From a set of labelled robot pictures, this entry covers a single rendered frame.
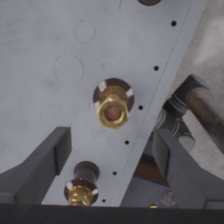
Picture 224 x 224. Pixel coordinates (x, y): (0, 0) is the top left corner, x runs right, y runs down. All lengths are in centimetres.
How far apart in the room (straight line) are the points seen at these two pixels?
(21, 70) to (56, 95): 11
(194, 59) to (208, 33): 28
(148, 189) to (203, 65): 140
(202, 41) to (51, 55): 175
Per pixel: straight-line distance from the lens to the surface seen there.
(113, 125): 25
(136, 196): 129
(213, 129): 59
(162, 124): 61
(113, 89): 35
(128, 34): 46
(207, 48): 207
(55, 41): 48
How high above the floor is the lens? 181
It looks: 75 degrees down
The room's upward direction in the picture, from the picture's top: 177 degrees counter-clockwise
